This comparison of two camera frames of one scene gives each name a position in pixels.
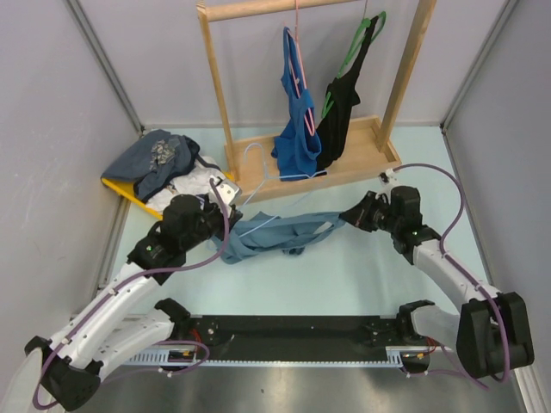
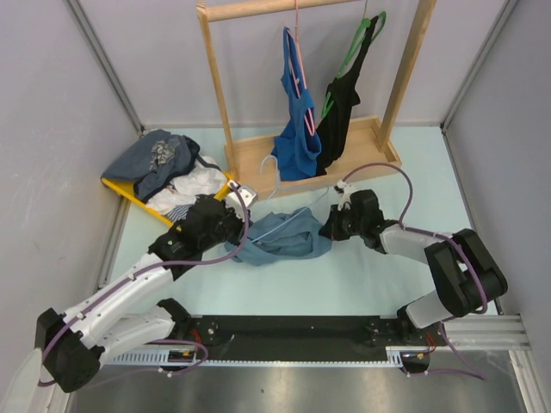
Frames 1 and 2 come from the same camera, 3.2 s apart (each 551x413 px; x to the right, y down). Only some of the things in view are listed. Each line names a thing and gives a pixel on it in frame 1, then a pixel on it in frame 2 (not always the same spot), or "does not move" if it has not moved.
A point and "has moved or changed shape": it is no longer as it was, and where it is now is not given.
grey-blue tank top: x=261 y=233 has moved or changed shape
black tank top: x=345 y=95 does not move
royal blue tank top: x=298 y=148 does not move
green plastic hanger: x=366 y=25 does not move
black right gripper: x=359 y=216 -> x=332 y=230
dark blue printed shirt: x=155 y=161 does not move
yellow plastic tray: x=130 y=194 does not move
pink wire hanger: x=299 y=67 does not move
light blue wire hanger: x=268 y=178 -> x=275 y=187
